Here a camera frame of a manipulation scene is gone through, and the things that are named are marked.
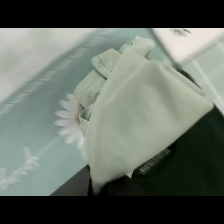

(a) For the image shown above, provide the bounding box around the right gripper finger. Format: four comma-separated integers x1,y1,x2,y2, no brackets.
49,165,92,197

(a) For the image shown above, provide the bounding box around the pale green shirt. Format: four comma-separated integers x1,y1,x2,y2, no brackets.
73,35,215,195

